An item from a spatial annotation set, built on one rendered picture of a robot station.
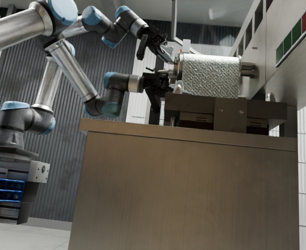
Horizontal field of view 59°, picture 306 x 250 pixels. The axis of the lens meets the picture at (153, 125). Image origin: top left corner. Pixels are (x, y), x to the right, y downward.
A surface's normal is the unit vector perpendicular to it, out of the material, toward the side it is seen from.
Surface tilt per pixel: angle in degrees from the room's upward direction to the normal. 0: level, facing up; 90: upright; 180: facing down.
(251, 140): 90
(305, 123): 90
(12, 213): 90
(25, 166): 90
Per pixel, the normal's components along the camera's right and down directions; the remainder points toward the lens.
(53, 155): -0.02, -0.24
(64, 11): 0.76, -0.17
